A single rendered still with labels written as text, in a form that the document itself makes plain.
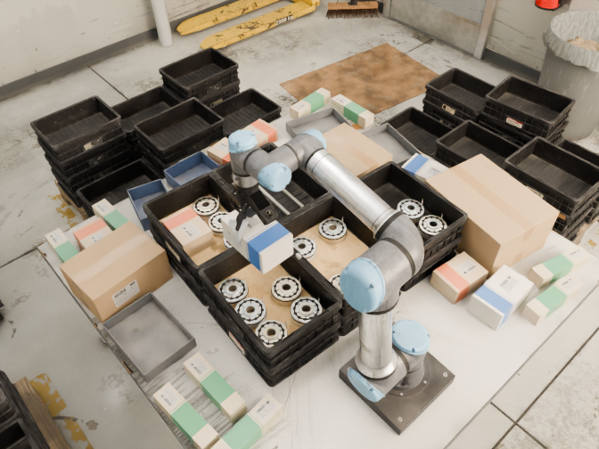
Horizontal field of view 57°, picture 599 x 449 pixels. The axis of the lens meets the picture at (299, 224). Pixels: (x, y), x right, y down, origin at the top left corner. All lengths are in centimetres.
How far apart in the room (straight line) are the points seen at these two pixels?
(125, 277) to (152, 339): 24
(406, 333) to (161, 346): 84
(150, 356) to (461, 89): 261
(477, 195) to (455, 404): 79
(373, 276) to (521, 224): 100
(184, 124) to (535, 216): 195
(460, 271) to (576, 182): 115
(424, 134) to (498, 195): 136
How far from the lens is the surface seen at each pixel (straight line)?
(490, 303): 199
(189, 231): 200
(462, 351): 197
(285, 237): 162
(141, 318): 205
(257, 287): 189
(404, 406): 179
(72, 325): 303
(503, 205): 217
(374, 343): 143
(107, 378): 280
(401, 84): 443
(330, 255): 198
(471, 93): 372
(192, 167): 256
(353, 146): 238
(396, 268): 126
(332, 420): 179
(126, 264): 201
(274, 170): 137
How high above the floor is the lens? 234
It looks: 47 degrees down
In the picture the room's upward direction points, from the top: 1 degrees counter-clockwise
